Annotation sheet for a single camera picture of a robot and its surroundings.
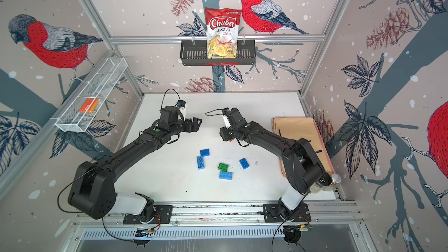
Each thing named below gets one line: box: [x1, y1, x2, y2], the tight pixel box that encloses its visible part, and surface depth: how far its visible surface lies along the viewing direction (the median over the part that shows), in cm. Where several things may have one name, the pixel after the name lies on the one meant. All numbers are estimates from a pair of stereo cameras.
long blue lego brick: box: [196, 155, 205, 170], surface depth 90 cm
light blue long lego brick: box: [218, 170, 234, 181], surface depth 85 cm
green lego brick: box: [217, 162, 229, 172], surface depth 88 cm
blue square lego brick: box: [239, 157, 250, 170], surface depth 89 cm
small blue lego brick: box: [200, 148, 210, 157], surface depth 93 cm
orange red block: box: [79, 98, 101, 114], surface depth 73 cm
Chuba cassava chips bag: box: [205, 7, 243, 59], surface depth 87 cm
